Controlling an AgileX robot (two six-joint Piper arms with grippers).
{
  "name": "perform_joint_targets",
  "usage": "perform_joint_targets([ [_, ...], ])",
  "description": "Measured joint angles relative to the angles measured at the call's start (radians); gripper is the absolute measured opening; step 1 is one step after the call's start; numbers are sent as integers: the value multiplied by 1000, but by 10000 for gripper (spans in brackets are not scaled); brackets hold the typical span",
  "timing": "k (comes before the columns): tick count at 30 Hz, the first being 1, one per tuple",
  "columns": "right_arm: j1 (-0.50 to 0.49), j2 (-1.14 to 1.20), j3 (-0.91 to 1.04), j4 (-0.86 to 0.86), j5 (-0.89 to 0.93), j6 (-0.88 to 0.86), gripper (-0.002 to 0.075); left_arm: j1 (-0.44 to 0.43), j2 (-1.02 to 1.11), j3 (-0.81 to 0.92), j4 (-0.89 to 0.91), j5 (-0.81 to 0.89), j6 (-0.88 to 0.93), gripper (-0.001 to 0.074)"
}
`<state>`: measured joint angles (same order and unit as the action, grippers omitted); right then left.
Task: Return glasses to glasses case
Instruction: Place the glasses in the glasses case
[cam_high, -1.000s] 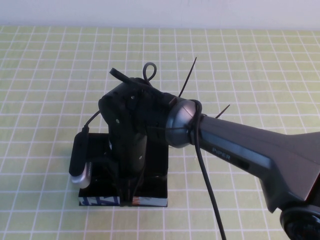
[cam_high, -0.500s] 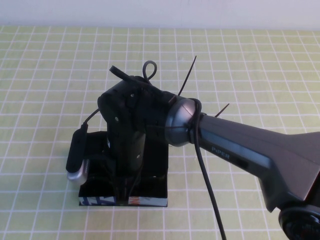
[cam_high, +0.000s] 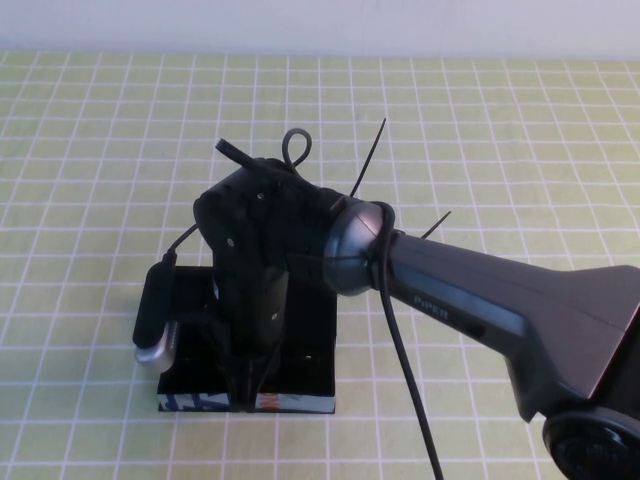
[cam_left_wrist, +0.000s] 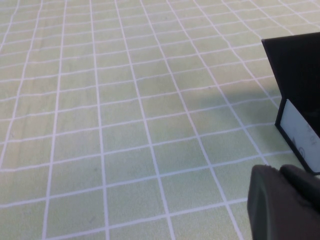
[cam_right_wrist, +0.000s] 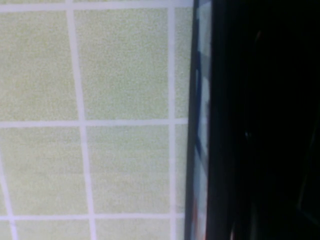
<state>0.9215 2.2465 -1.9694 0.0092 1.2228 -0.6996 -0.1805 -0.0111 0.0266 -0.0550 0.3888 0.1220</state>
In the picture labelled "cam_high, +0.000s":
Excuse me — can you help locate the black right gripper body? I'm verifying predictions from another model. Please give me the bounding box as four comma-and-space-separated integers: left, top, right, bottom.
213, 238, 292, 367

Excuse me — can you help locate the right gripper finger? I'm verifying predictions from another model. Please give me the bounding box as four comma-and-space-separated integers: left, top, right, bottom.
252, 348, 278, 397
232, 367, 262, 415

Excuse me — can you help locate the black glasses case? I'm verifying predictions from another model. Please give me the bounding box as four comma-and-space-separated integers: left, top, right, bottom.
155, 265, 339, 417

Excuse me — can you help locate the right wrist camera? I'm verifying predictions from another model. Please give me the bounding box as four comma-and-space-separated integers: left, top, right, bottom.
131, 253, 181, 374

